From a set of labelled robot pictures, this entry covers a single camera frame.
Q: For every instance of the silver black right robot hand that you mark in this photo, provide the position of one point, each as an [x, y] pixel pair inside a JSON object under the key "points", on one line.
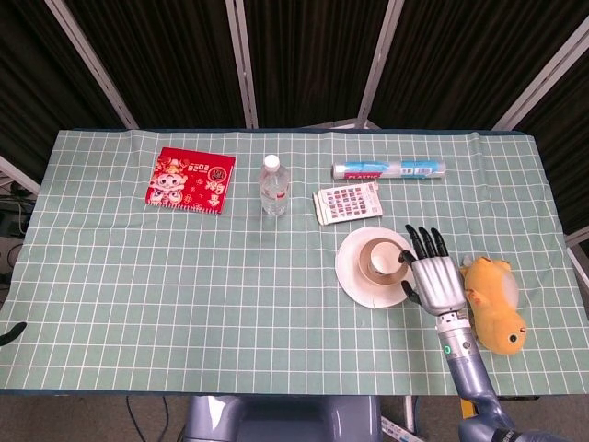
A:
{"points": [[439, 285]]}

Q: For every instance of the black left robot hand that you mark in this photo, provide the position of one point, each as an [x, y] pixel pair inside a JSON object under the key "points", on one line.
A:
{"points": [[11, 333]]}

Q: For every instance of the yellow plush toy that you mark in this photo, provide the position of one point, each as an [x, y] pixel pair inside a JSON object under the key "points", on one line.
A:
{"points": [[494, 304]]}

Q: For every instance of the beige bowl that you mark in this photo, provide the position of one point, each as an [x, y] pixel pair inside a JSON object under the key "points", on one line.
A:
{"points": [[368, 271]]}

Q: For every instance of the white round plate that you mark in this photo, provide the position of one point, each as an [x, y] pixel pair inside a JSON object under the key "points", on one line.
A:
{"points": [[349, 276]]}

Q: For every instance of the sticker sheet pack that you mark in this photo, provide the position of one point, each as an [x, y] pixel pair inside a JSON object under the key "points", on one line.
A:
{"points": [[348, 202]]}

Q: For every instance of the plastic wrap roll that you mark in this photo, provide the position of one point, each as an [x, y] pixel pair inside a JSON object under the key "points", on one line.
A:
{"points": [[391, 169]]}

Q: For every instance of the printed carton box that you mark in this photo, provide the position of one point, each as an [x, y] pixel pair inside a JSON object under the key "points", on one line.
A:
{"points": [[396, 430]]}

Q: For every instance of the green checked tablecloth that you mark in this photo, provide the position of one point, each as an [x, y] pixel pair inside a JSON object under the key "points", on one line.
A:
{"points": [[184, 294]]}

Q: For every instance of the clear plastic water bottle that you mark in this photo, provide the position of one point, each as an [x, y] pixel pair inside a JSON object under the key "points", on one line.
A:
{"points": [[274, 189]]}

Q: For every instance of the blue-grey robot torso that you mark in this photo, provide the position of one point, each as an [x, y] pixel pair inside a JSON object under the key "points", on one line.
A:
{"points": [[280, 419]]}

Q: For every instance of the red cartoon calendar notebook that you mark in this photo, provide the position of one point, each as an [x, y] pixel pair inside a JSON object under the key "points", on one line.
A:
{"points": [[193, 180]]}

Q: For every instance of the white partition frame post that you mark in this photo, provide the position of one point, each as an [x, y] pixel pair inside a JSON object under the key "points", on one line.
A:
{"points": [[241, 64], [18, 175], [543, 73], [92, 64], [379, 64], [579, 251]]}

